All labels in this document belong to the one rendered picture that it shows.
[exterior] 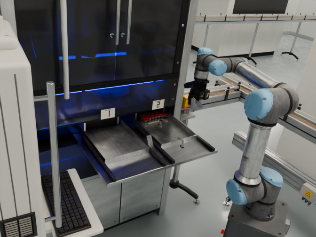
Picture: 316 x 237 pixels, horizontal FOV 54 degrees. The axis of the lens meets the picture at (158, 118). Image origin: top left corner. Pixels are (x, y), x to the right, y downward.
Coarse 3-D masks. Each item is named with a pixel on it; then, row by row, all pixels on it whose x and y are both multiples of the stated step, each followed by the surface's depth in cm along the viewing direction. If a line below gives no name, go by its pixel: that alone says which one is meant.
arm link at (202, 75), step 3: (195, 69) 162; (195, 72) 162; (198, 72) 160; (201, 72) 160; (204, 72) 160; (207, 72) 161; (195, 75) 162; (198, 75) 161; (201, 75) 160; (204, 75) 160; (207, 75) 162; (198, 78) 162; (201, 78) 161; (204, 78) 161
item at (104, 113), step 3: (111, 108) 175; (114, 108) 176; (102, 111) 173; (105, 111) 174; (108, 111) 175; (111, 111) 176; (114, 111) 177; (102, 114) 174; (105, 114) 175; (108, 114) 176; (111, 114) 177; (114, 114) 178; (102, 117) 174; (105, 117) 176; (108, 117) 177; (111, 117) 178
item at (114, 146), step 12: (84, 132) 176; (96, 132) 183; (108, 132) 184; (120, 132) 186; (132, 132) 182; (96, 144) 172; (108, 144) 173; (120, 144) 174; (132, 144) 176; (144, 144) 172; (108, 156) 163; (120, 156) 160; (132, 156) 165
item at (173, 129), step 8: (168, 112) 208; (136, 120) 194; (168, 120) 205; (176, 120) 202; (144, 128) 186; (152, 128) 194; (160, 128) 195; (168, 128) 196; (176, 128) 197; (184, 128) 196; (152, 136) 180; (160, 136) 186; (168, 136) 187; (176, 136) 188; (184, 136) 189; (192, 136) 184; (160, 144) 174; (168, 144) 176; (176, 144) 180
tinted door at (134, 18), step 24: (144, 0) 157; (168, 0) 165; (120, 24) 156; (144, 24) 164; (168, 24) 172; (120, 48) 162; (144, 48) 170; (168, 48) 179; (120, 72) 169; (144, 72) 178; (168, 72) 187
